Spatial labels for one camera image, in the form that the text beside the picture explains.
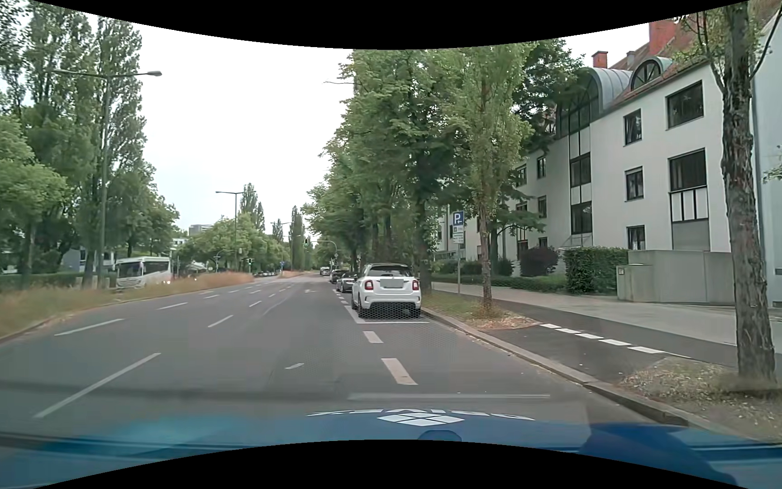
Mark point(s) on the traffic light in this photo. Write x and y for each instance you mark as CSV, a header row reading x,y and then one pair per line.
x,y
307,244

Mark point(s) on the row of trees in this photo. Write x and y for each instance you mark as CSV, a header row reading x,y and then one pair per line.
x,y
391,170

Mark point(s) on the dry grass median strip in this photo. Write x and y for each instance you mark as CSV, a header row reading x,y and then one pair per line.
x,y
45,302

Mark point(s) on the dark red bush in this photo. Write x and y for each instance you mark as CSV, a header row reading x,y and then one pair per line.
x,y
538,261

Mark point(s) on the blue parking sign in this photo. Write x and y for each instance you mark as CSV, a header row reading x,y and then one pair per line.
x,y
458,244

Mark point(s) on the car's own bonnet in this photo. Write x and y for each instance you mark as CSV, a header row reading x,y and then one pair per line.
x,y
228,452

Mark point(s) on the grey pavement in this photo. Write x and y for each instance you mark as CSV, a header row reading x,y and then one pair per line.
x,y
635,314

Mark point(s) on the grey concrete wall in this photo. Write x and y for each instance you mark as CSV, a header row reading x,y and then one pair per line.
x,y
676,275

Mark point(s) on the row of parked cars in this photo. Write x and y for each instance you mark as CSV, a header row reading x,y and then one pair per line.
x,y
341,278

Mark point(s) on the thick tree trunk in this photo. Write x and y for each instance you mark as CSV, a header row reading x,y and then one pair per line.
x,y
740,204

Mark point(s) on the green hedge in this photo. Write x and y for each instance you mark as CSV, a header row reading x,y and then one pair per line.
x,y
591,269
499,280

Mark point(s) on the dark cycle path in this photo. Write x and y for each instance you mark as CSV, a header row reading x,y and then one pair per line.
x,y
635,343

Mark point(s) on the tall grey lamp post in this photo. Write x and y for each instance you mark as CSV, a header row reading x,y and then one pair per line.
x,y
103,176

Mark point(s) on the grass verge with kerb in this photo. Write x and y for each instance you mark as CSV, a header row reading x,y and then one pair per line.
x,y
703,397

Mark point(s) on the grey asphalt road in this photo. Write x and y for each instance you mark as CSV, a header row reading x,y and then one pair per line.
x,y
248,339

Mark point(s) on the road markings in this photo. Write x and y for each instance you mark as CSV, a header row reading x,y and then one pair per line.
x,y
398,371

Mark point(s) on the slender young tree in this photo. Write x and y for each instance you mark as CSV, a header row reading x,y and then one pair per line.
x,y
493,170

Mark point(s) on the group of tall trees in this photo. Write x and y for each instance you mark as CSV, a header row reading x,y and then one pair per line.
x,y
38,149

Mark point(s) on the white apartment building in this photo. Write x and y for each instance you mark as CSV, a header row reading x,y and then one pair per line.
x,y
635,170

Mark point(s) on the white parked car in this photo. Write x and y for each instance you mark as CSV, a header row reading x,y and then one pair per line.
x,y
386,289

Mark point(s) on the white bus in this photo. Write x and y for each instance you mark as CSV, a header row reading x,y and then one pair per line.
x,y
142,270

